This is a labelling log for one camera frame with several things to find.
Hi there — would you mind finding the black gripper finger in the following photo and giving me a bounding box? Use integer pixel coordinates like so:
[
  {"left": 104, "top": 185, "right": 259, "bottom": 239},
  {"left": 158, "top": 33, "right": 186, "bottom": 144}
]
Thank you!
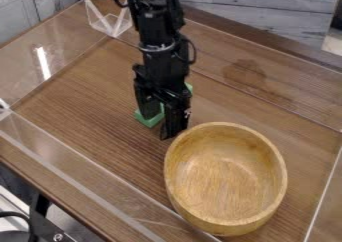
[
  {"left": 160, "top": 95, "right": 191, "bottom": 140},
  {"left": 134, "top": 82, "right": 160, "bottom": 120}
]

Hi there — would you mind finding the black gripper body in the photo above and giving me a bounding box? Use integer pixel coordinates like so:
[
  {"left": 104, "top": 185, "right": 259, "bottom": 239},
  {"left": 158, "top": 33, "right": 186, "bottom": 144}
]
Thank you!
[{"left": 132, "top": 35, "right": 192, "bottom": 87}]

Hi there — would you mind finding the green rectangular block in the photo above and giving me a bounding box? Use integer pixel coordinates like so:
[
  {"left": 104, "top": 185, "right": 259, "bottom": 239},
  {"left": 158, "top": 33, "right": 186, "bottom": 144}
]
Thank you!
[{"left": 134, "top": 81, "right": 192, "bottom": 128}]

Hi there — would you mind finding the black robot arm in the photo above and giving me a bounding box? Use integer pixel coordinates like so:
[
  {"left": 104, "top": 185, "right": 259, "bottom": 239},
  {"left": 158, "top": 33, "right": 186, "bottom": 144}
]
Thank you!
[{"left": 114, "top": 0, "right": 196, "bottom": 140}]

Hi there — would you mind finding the brown wooden bowl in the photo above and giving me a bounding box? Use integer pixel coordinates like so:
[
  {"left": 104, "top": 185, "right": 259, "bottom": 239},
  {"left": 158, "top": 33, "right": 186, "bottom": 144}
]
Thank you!
[{"left": 163, "top": 122, "right": 289, "bottom": 237}]

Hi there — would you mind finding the black metal table leg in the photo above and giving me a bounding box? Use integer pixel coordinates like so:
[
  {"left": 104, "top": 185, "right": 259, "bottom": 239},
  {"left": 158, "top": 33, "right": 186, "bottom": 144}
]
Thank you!
[{"left": 29, "top": 194, "right": 69, "bottom": 242}]

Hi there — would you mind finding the clear acrylic corner bracket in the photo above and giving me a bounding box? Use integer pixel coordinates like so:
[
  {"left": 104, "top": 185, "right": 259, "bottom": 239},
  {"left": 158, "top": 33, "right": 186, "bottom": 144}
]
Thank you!
[{"left": 84, "top": 0, "right": 132, "bottom": 38}]

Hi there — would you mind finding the clear acrylic tray wall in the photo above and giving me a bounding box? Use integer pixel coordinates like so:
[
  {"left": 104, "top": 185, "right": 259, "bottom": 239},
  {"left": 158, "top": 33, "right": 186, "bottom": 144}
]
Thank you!
[{"left": 0, "top": 103, "right": 220, "bottom": 242}]

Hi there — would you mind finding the black cable loop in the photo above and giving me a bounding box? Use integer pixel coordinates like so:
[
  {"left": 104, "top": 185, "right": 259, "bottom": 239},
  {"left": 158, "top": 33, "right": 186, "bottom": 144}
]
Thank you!
[{"left": 0, "top": 210, "right": 37, "bottom": 242}]

